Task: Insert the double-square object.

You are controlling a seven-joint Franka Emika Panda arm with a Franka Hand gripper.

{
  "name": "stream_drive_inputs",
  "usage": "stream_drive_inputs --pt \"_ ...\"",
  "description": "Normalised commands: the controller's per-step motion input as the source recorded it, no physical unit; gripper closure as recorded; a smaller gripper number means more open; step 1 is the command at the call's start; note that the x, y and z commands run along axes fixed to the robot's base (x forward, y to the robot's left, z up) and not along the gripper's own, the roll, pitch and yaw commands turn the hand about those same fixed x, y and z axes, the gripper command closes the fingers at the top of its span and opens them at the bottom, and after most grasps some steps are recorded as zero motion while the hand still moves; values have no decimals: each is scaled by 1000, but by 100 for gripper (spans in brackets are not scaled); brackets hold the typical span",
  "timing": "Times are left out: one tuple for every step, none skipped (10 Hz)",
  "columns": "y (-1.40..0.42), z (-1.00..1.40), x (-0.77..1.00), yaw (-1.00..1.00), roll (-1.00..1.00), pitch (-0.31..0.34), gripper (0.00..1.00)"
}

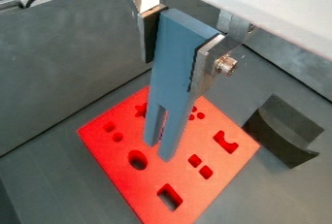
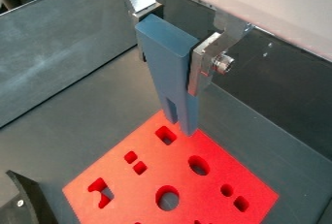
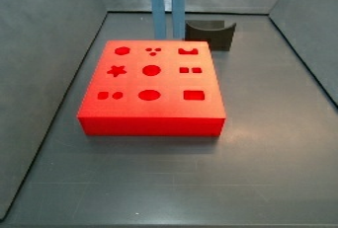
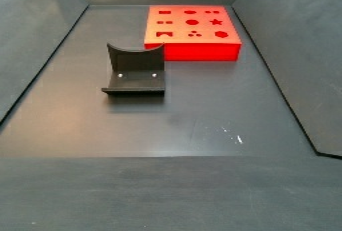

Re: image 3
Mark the black curved holder block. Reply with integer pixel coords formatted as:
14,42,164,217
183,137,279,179
184,20,236,51

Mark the red shape-sorter block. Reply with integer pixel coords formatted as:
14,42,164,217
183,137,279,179
76,40,225,136

